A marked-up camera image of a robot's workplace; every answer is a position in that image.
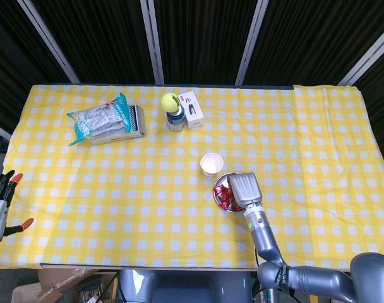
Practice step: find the small white carton box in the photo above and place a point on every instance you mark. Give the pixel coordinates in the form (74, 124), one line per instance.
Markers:
(195, 116)

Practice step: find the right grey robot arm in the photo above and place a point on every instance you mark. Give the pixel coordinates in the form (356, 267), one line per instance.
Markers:
(264, 236)

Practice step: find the yellow tennis ball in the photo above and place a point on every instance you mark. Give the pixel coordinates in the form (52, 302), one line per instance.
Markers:
(170, 101)

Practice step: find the tan cardboard box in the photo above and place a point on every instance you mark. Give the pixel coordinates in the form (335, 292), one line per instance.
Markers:
(24, 293)

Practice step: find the white paper cup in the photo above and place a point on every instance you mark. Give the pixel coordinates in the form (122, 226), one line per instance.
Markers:
(212, 162)

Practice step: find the brown cardboard sheet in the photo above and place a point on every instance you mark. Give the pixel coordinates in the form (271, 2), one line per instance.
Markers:
(59, 281)

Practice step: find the blue drink can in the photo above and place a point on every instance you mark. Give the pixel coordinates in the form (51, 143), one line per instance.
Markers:
(175, 121)

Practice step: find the yellow white checked tablecloth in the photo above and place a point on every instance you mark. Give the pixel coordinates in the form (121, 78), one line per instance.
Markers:
(116, 189)

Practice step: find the silver cardboard box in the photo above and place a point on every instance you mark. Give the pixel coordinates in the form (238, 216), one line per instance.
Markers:
(116, 139)

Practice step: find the grey robot torso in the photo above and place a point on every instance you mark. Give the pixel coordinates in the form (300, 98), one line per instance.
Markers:
(185, 290)

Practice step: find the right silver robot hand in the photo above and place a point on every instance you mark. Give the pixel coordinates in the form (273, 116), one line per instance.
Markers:
(245, 189)

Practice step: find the teal silver snack bag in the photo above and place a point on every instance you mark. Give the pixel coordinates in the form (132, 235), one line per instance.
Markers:
(100, 120)

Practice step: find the small metal bowl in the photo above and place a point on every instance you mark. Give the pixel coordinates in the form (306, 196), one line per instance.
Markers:
(222, 180)

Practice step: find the dark framed items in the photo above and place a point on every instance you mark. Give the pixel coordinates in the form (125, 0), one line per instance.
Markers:
(94, 290)

